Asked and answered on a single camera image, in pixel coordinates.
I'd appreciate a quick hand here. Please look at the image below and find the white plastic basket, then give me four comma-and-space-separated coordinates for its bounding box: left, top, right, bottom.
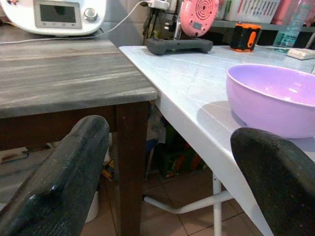
223, 0, 281, 23

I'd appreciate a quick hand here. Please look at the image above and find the white power adapter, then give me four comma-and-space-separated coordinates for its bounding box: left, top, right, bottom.
147, 0, 170, 10

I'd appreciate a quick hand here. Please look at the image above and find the white kitchen appliance with screen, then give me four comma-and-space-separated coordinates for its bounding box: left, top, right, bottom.
0, 0, 107, 37

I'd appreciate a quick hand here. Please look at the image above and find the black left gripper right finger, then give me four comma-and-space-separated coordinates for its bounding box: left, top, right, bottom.
230, 127, 315, 236

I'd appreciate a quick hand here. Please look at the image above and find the white power cable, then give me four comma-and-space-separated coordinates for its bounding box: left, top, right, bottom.
0, 0, 151, 45

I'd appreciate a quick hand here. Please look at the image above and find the black and orange speaker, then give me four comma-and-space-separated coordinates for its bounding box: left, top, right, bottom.
229, 22, 262, 52

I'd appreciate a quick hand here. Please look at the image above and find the pink round fan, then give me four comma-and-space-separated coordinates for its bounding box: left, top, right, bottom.
179, 0, 220, 38

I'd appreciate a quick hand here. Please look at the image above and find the white plastic folding table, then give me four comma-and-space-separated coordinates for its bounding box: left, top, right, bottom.
119, 44, 315, 236

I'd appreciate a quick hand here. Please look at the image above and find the white flat remote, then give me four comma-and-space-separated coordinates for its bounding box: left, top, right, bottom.
286, 48, 315, 60

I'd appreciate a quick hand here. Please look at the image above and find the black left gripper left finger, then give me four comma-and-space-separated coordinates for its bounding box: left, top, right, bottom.
0, 115, 110, 236

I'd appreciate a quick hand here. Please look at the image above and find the dark grey rubber controller case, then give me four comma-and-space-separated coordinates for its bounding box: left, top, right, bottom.
144, 37, 214, 56

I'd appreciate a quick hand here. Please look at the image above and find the purple plastic bowl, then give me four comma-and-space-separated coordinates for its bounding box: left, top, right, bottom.
225, 63, 315, 139

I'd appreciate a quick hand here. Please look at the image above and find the dark wooden table with grey top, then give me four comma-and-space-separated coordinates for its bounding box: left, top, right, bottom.
0, 39, 158, 236

